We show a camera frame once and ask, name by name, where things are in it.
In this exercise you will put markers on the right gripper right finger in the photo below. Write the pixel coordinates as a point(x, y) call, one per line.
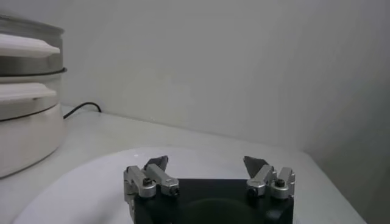
point(262, 179)

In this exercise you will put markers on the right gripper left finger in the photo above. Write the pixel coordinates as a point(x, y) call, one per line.
point(161, 178)

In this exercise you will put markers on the white round plate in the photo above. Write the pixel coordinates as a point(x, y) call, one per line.
point(91, 188)

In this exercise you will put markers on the white electric pot base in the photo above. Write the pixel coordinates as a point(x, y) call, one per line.
point(27, 140)

